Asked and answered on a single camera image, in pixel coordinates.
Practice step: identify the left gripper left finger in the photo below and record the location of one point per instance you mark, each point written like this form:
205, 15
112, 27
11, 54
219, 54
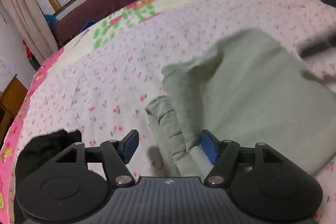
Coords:
116, 155

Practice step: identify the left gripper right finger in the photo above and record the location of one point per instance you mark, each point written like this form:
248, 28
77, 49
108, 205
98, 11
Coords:
222, 155

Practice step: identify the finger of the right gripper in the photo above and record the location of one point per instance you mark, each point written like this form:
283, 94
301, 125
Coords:
317, 46

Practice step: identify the light green pants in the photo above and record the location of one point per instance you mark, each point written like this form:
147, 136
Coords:
246, 88

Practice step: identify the white cherry print sheet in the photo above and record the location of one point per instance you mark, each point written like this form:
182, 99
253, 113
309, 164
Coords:
229, 66

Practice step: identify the black folded garment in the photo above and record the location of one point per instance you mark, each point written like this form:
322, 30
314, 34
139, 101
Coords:
41, 149

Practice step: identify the wooden desk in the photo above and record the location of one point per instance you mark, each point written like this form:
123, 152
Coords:
11, 101

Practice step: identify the dark red sofa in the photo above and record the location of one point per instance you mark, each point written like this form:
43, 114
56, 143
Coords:
74, 21

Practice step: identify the blue cloth on sofa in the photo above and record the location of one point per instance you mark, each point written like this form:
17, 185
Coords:
52, 22

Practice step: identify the beige left curtain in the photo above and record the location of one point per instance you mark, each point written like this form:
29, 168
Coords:
33, 27

